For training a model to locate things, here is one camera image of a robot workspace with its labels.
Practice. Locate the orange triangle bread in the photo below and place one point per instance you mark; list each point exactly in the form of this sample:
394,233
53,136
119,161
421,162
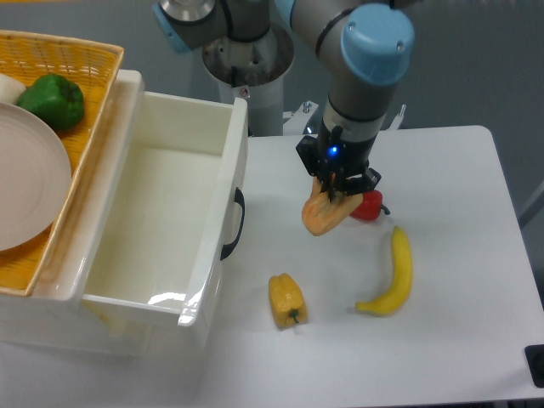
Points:
322,213

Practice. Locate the green bell pepper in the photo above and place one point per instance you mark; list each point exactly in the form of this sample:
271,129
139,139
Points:
55,100

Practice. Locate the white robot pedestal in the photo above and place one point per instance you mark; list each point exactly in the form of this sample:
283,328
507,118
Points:
253,71

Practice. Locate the white round food item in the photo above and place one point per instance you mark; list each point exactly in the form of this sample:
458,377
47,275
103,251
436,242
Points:
10,89

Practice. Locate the yellow banana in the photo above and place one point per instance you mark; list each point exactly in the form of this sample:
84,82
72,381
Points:
399,290

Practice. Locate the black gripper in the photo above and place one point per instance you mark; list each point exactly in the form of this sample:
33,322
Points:
338,156

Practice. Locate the black object at table edge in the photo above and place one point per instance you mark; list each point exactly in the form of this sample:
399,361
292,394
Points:
535,358

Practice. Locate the white open upper drawer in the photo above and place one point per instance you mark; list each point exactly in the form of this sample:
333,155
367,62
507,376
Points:
158,259

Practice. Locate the yellow bell pepper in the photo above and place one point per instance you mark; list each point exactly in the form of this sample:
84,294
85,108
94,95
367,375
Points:
287,302

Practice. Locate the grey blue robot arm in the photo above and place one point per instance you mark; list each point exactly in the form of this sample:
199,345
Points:
365,45

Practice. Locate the red bell pepper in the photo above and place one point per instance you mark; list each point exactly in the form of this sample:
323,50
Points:
371,207

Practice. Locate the black drawer handle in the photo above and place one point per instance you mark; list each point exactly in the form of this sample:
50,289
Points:
238,221

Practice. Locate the white drawer cabinet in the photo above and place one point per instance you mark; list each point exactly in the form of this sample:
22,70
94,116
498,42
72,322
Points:
57,314

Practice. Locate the white metal table bracket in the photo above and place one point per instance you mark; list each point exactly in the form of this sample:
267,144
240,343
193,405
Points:
398,119

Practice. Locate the pink plate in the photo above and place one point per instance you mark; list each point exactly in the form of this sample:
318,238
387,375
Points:
35,176

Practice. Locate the yellow woven basket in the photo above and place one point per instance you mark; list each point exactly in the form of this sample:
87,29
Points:
93,66

